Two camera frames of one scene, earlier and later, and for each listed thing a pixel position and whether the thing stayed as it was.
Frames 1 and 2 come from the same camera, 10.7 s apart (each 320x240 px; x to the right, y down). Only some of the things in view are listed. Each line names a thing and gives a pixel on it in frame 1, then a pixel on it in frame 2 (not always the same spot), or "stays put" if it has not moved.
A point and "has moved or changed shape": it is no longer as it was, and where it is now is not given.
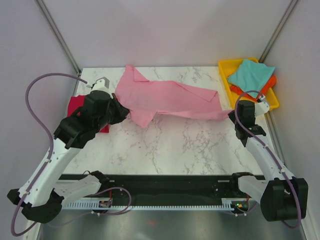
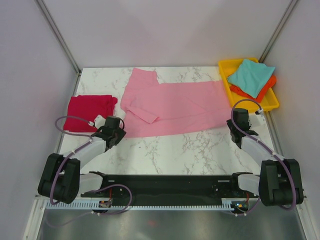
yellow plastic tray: (226, 67) stays put
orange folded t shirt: (270, 83) stays put
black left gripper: (123, 112) to (121, 133)
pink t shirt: (144, 99) has moved or changed shape
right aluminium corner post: (277, 30) stays put
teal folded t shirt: (251, 76) stays put
